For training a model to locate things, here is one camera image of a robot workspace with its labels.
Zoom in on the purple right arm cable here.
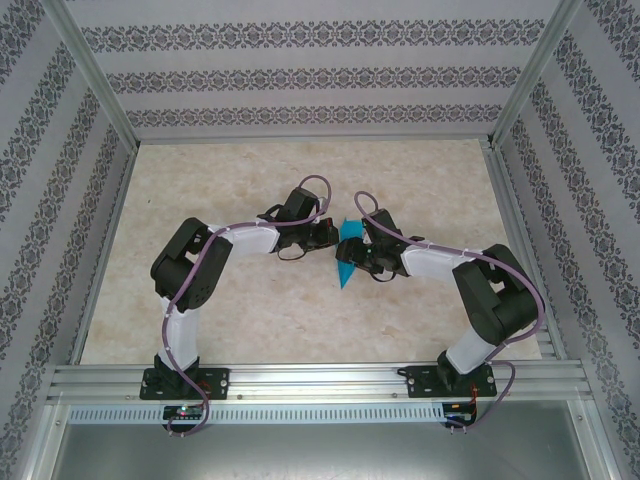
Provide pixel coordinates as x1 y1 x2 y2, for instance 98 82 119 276
353 188 546 436

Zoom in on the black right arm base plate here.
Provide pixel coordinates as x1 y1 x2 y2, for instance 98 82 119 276
405 363 497 400

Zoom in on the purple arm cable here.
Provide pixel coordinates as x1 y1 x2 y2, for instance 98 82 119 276
353 188 546 436
162 174 334 439

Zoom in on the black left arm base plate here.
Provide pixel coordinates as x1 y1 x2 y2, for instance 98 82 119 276
141 367 231 401

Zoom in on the aluminium mounting rail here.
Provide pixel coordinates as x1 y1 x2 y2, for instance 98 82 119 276
47 362 594 404

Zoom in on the aluminium side rail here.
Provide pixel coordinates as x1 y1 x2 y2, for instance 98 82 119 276
482 141 570 362

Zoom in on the aluminium frame post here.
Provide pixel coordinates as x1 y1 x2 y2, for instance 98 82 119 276
488 0 585 149
47 0 140 149

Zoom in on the slotted grey cable duct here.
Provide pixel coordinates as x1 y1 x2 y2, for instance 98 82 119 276
67 403 447 424

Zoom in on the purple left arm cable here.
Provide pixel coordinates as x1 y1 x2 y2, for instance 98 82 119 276
162 174 334 439

